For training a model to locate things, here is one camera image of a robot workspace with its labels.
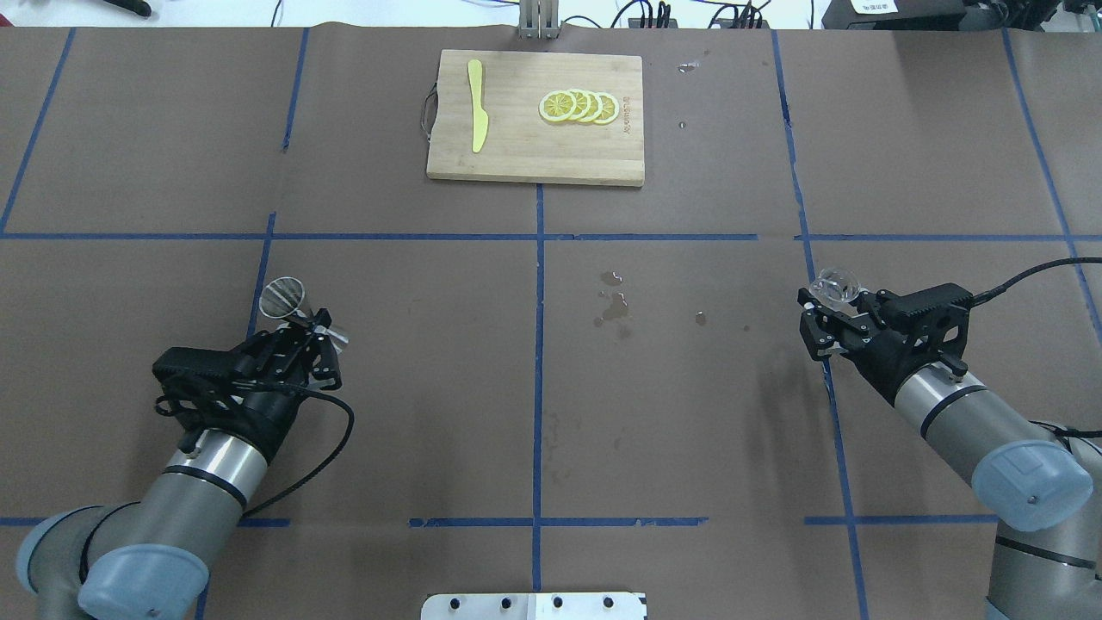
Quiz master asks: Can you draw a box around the steel double jigger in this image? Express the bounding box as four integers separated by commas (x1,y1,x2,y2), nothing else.
257,278,350,350

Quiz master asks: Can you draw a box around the bamboo cutting board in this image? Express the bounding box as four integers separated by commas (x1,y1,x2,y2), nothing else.
426,48,646,188

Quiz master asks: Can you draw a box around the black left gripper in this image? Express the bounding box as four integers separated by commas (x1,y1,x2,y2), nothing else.
206,325,343,463

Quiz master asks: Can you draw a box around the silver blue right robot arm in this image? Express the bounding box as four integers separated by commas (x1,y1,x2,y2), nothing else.
796,283,1101,619

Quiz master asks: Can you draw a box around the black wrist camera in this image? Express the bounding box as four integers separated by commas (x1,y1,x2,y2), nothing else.
151,348,256,417
882,283,975,357

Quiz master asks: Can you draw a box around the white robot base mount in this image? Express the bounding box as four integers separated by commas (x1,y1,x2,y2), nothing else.
420,592,649,619

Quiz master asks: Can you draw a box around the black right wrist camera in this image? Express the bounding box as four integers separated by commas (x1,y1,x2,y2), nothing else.
882,283,975,357

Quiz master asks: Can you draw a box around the aluminium frame post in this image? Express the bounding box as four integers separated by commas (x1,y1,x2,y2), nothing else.
517,0,561,40

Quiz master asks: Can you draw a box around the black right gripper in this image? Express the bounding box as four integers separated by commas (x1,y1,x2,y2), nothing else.
796,289,941,406

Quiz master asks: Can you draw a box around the brown paper table cover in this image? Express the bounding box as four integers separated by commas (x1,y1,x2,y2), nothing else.
3,23,1099,619

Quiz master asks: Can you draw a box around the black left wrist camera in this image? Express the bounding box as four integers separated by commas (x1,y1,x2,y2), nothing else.
151,348,256,417

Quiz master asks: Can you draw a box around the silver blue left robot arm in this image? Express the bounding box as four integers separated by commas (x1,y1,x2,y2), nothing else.
15,320,348,619

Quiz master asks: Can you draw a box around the yellow plastic knife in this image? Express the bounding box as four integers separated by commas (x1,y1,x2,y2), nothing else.
466,59,489,154

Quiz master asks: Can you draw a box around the clear glass cup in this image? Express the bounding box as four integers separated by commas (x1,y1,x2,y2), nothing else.
809,267,866,313

